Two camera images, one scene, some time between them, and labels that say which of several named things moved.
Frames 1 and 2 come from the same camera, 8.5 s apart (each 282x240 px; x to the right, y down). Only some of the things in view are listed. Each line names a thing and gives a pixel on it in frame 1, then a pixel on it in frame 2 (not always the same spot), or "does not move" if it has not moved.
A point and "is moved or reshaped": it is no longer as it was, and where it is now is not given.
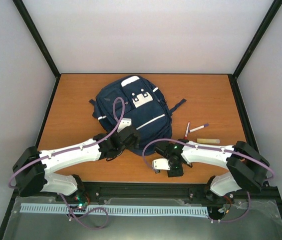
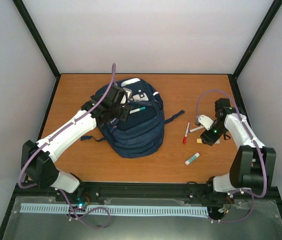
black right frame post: [261, 30] does not move
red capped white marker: [186, 131] does not move
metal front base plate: [253, 219] does not move
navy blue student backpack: [136, 97] is moved or reshaped
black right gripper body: [179, 171] → [208, 137]
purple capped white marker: [198, 128] does not move
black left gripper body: [121, 150] → [123, 116]
